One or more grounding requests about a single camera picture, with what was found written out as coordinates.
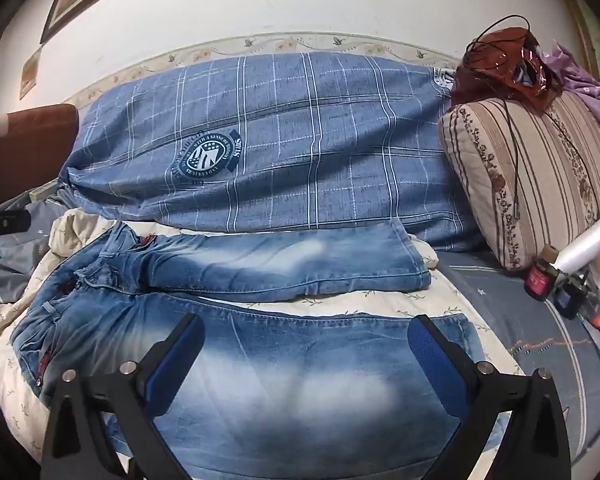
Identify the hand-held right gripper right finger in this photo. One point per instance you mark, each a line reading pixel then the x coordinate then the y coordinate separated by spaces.
pixel 430 360

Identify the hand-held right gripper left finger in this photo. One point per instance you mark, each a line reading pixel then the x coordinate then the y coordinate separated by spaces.
pixel 175 360

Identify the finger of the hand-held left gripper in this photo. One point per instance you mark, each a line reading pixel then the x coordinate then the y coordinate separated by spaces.
pixel 5 221

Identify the blue denim pants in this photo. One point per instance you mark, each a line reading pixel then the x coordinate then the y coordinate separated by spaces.
pixel 280 385

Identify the grey printed cloth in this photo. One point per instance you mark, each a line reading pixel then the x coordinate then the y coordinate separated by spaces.
pixel 10 270

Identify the brown headboard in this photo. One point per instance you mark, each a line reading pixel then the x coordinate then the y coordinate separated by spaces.
pixel 25 150

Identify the cream floral blanket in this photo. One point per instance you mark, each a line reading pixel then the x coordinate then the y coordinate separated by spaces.
pixel 380 300

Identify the grey-blue star bedsheet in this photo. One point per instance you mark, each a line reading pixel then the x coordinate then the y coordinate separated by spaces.
pixel 530 335

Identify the red-labelled small bottle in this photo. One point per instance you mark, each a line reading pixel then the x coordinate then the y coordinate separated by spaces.
pixel 537 280

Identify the dark blue small bottle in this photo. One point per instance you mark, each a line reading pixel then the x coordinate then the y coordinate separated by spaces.
pixel 565 300

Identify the clear plastic film roll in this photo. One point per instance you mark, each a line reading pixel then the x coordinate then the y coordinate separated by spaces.
pixel 590 240

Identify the striped floral pillow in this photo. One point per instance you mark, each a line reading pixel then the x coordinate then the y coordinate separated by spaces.
pixel 540 170

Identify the blue plaid quilt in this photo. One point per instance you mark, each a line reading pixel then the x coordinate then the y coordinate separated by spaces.
pixel 305 160

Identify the red plastic bag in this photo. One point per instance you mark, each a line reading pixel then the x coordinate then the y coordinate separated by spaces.
pixel 495 60

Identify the purple cloth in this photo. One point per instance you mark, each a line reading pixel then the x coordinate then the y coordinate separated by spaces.
pixel 580 85

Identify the small wall sticker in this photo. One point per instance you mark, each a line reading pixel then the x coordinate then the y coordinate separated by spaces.
pixel 30 72

